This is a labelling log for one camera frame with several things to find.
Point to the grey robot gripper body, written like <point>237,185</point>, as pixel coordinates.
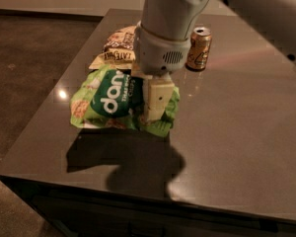
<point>156,54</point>

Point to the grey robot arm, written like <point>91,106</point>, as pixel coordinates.
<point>275,20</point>

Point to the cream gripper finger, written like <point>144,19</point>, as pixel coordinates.
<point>157,92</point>

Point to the green rice chip bag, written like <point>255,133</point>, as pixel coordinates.
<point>113,98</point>

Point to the gold soda can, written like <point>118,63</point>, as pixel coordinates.
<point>200,43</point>

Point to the brown and cream snack bag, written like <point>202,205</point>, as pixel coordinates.
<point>118,51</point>

